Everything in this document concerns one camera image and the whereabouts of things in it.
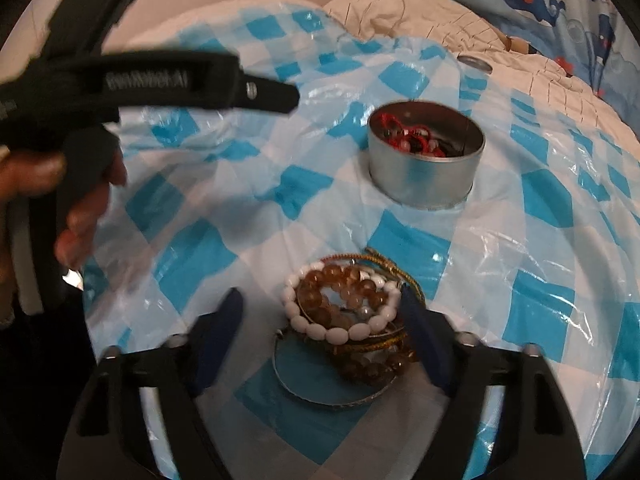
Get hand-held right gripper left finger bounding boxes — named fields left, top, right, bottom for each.
left=55, top=287, right=246, bottom=480

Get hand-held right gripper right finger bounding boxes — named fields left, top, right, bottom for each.
left=399, top=287, right=589, bottom=480

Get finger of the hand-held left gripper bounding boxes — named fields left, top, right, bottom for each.
left=240, top=67, right=301, bottom=115
left=45, top=0, right=161, bottom=59

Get gold bangle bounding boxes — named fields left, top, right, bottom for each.
left=364, top=247, right=427, bottom=358

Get white bead bracelet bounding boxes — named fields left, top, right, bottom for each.
left=282, top=260, right=404, bottom=346

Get thin metal bangles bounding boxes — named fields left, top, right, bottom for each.
left=272, top=329, right=407, bottom=409

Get brown bead bracelet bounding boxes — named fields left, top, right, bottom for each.
left=294, top=264, right=392, bottom=328

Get red cord bracelet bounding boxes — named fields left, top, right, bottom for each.
left=381, top=111, right=447, bottom=157

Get round metal tin can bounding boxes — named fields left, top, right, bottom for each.
left=367, top=101, right=487, bottom=210

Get person's left hand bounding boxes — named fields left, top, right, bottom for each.
left=0, top=151, right=129, bottom=271

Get blue checkered plastic sheet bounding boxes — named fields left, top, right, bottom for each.
left=82, top=2, right=640, bottom=480

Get white lined duvet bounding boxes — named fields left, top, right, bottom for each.
left=322, top=0, right=640, bottom=128

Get round metal tin lid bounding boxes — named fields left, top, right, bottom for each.
left=457, top=53, right=494, bottom=75

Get beige and brown tube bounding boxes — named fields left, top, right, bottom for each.
left=497, top=32, right=539, bottom=56

